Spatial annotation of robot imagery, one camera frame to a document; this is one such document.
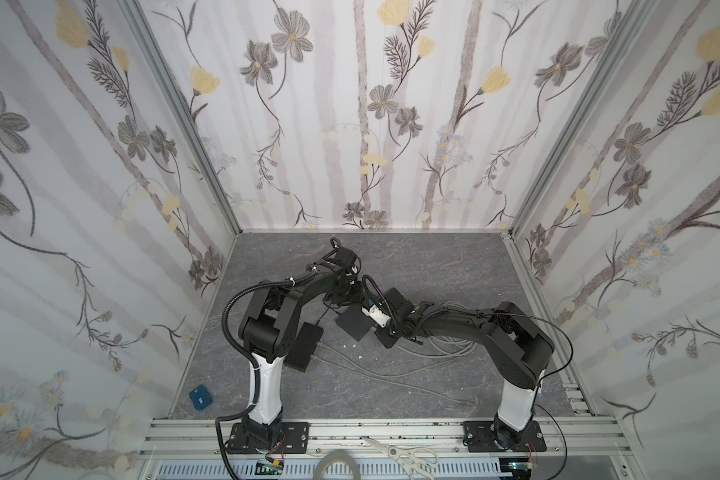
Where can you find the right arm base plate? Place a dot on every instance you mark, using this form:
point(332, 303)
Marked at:
point(486, 435)

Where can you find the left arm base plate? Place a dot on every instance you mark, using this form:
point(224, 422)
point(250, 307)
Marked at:
point(292, 438)

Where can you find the white handled scissors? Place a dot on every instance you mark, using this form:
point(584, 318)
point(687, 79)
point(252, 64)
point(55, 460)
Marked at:
point(413, 461)

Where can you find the white tape roll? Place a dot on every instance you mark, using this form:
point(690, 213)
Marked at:
point(336, 459)

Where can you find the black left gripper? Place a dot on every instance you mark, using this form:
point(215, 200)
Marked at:
point(341, 293)

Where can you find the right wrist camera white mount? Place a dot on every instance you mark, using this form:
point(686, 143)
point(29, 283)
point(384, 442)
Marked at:
point(377, 314)

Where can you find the slim ribbed black switch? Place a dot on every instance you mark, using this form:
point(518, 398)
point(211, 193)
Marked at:
point(300, 355)

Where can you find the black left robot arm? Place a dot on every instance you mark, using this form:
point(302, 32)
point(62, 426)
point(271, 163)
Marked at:
point(261, 323)

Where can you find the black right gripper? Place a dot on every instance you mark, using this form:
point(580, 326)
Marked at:
point(393, 321)

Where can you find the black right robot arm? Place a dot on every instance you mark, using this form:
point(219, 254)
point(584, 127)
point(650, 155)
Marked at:
point(519, 349)

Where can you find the small blue box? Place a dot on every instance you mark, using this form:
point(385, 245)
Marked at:
point(200, 398)

